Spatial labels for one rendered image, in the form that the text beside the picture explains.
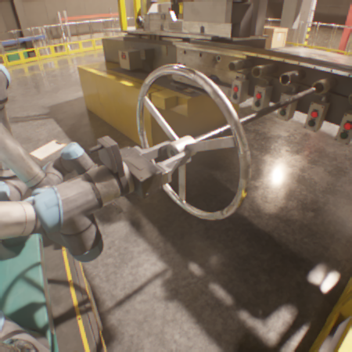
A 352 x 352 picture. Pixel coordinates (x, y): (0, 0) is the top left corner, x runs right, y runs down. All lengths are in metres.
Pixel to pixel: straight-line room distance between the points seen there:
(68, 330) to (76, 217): 0.56
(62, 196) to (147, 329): 0.89
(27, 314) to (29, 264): 0.19
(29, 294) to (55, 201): 0.55
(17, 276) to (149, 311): 0.61
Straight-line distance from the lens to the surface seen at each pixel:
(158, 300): 1.24
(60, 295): 1.00
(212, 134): 0.60
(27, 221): 0.54
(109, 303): 1.28
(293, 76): 1.33
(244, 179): 0.44
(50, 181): 0.86
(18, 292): 0.94
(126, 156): 0.50
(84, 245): 0.49
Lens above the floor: 1.15
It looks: 38 degrees down
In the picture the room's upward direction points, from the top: 1 degrees counter-clockwise
